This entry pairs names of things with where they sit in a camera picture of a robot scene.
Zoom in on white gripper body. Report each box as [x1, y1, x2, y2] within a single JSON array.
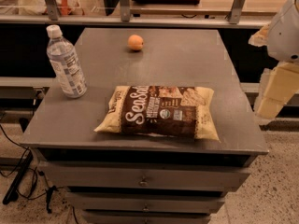
[[267, 0, 299, 63]]

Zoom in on orange fruit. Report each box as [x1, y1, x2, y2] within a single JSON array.
[[127, 35, 144, 51]]

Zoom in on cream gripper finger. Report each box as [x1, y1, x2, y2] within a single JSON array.
[[249, 24, 269, 47], [255, 62, 299, 119]]

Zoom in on metal railing shelf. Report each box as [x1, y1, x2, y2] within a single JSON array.
[[0, 0, 287, 28]]

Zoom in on black floor cables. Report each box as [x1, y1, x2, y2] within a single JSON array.
[[0, 123, 60, 215]]

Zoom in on brown sea salt chip bag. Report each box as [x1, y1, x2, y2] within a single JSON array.
[[95, 86, 219, 140]]

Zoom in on clear plastic water bottle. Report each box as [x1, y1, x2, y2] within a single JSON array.
[[46, 25, 87, 98]]

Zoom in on orange white bag background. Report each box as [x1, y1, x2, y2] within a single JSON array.
[[45, 0, 80, 18]]

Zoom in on grey drawer cabinet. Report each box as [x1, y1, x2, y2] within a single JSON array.
[[20, 27, 270, 224]]

